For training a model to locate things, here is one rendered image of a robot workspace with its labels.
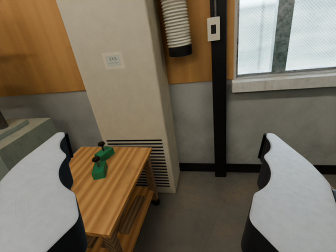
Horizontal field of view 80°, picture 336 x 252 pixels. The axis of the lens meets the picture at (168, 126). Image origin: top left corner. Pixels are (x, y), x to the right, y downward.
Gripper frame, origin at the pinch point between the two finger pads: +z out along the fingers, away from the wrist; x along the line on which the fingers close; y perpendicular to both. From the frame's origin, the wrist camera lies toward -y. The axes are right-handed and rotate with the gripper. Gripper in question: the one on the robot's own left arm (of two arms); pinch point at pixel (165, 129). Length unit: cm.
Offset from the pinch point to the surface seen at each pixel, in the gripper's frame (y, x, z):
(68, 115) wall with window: 73, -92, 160
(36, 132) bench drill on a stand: 71, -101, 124
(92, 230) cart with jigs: 76, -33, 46
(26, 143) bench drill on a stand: 74, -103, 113
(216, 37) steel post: 3, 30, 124
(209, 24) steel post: -4, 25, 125
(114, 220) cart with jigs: 75, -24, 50
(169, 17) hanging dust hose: -8, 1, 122
